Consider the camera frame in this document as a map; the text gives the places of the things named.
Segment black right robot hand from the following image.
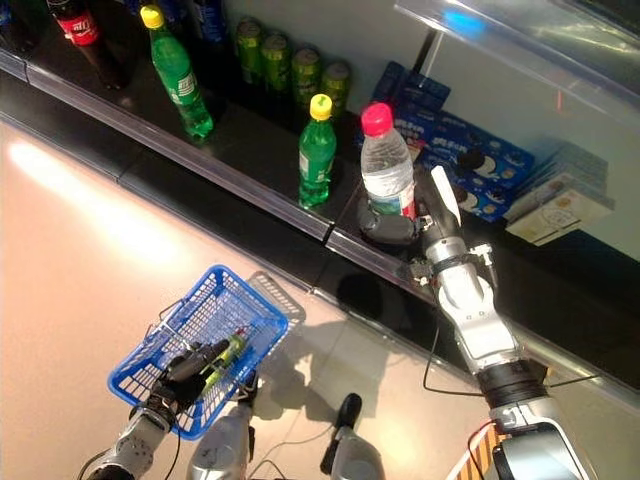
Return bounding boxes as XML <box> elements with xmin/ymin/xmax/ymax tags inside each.
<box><xmin>356</xmin><ymin>164</ymin><xmax>464</xmax><ymax>247</ymax></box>

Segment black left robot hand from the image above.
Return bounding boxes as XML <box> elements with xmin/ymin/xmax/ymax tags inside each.
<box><xmin>152</xmin><ymin>339</ymin><xmax>229</xmax><ymax>409</ymax></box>

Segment clear water bottle red cap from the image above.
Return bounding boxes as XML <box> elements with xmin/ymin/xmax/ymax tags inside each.
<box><xmin>358</xmin><ymin>101</ymin><xmax>419</xmax><ymax>224</ymax></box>

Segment blue plastic shopping basket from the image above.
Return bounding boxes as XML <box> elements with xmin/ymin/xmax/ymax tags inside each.
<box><xmin>107</xmin><ymin>263</ymin><xmax>291</xmax><ymax>442</ymax></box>

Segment cola bottle red label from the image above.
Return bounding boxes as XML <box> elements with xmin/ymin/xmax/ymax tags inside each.
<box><xmin>46</xmin><ymin>0</ymin><xmax>135</xmax><ymax>92</ymax></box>

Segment green drink bottle red cap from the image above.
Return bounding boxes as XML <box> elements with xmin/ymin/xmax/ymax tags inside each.
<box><xmin>202</xmin><ymin>327</ymin><xmax>250</xmax><ymax>399</ymax></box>

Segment silver left robot leg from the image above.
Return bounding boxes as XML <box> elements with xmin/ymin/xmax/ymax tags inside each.
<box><xmin>187</xmin><ymin>369</ymin><xmax>261</xmax><ymax>480</ymax></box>

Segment silver robot leg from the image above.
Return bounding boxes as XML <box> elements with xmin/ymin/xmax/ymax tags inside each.
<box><xmin>319</xmin><ymin>392</ymin><xmax>386</xmax><ymax>480</ymax></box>
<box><xmin>187</xmin><ymin>369</ymin><xmax>261</xmax><ymax>480</ymax></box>

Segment blue sandwich cookie box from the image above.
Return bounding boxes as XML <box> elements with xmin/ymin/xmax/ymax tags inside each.
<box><xmin>446</xmin><ymin>182</ymin><xmax>507</xmax><ymax>225</ymax></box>
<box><xmin>417</xmin><ymin>110</ymin><xmax>537</xmax><ymax>197</ymax></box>

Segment green soda bottle yellow cap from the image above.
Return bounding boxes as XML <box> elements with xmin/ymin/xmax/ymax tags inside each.
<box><xmin>138</xmin><ymin>3</ymin><xmax>216</xmax><ymax>145</ymax></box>
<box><xmin>297</xmin><ymin>92</ymin><xmax>338</xmax><ymax>210</ymax></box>

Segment blue box cookie roll picture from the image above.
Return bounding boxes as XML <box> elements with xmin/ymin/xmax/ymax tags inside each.
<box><xmin>393</xmin><ymin>110</ymin><xmax>444</xmax><ymax>154</ymax></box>

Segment blue upright cookie box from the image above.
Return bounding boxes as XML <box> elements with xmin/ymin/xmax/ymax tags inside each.
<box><xmin>370</xmin><ymin>59</ymin><xmax>409</xmax><ymax>110</ymax></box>
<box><xmin>402</xmin><ymin>69</ymin><xmax>452</xmax><ymax>115</ymax></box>

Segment white box gold seal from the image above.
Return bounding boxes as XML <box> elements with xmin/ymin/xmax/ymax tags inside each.
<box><xmin>503</xmin><ymin>175</ymin><xmax>617</xmax><ymax>247</ymax></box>

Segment silver right robot leg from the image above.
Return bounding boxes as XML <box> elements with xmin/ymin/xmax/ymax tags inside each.
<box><xmin>319</xmin><ymin>392</ymin><xmax>386</xmax><ymax>480</ymax></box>

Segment pale grey flat box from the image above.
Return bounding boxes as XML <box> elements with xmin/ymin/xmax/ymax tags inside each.
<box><xmin>527</xmin><ymin>141</ymin><xmax>610</xmax><ymax>194</ymax></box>

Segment yellow black hazard tape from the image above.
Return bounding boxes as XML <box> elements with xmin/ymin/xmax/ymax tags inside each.
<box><xmin>444</xmin><ymin>422</ymin><xmax>504</xmax><ymax>480</ymax></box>

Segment dark cola bottle blue label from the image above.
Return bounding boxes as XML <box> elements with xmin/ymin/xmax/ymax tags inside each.
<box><xmin>0</xmin><ymin>0</ymin><xmax>41</xmax><ymax>55</ymax></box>
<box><xmin>189</xmin><ymin>0</ymin><xmax>229</xmax><ymax>49</ymax></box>

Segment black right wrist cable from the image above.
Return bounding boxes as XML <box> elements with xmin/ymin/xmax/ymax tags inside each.
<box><xmin>422</xmin><ymin>319</ymin><xmax>486</xmax><ymax>399</ymax></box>

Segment black shelf board clear rail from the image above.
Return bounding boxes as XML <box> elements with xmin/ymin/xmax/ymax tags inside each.
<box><xmin>0</xmin><ymin>0</ymin><xmax>640</xmax><ymax>419</ymax></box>

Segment black shelf bracket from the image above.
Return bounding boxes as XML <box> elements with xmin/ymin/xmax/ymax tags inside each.
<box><xmin>410</xmin><ymin>22</ymin><xmax>439</xmax><ymax>77</ymax></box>

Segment upper shelf board clear rail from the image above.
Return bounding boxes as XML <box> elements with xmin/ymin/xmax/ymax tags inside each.
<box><xmin>392</xmin><ymin>0</ymin><xmax>640</xmax><ymax>129</ymax></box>

